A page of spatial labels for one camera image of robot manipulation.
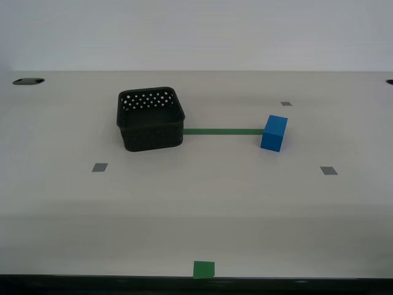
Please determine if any black perforated plastic basket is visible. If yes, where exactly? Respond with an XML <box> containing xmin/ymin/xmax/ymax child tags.
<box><xmin>115</xmin><ymin>86</ymin><xmax>186</xmax><ymax>153</ymax></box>

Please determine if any blue rectangular block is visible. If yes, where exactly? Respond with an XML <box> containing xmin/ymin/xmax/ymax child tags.
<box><xmin>260</xmin><ymin>114</ymin><xmax>289</xmax><ymax>153</ymax></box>

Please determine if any green tape strip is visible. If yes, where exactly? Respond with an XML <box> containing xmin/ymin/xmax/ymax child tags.
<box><xmin>182</xmin><ymin>128</ymin><xmax>265</xmax><ymax>136</ymax></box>

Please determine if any green tape square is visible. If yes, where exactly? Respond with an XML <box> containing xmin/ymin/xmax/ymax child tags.
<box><xmin>192</xmin><ymin>261</ymin><xmax>216</xmax><ymax>280</ymax></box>

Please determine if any black cable grommet hole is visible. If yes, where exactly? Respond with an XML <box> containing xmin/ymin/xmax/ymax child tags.
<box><xmin>12</xmin><ymin>77</ymin><xmax>45</xmax><ymax>86</ymax></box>

